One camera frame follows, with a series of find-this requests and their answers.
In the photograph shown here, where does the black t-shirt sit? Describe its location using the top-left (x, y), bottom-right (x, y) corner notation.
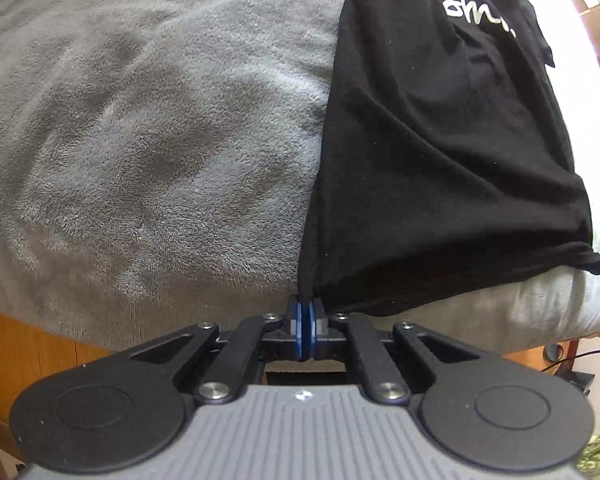
top-left (296, 0), bottom-right (596, 318)

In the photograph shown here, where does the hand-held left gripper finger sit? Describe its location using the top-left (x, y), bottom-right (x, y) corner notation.
top-left (129, 296), bottom-right (307, 406)
top-left (306, 296), bottom-right (485, 406)

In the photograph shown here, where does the grey fleece blanket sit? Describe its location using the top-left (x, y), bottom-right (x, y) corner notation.
top-left (0, 0), bottom-right (600, 361)

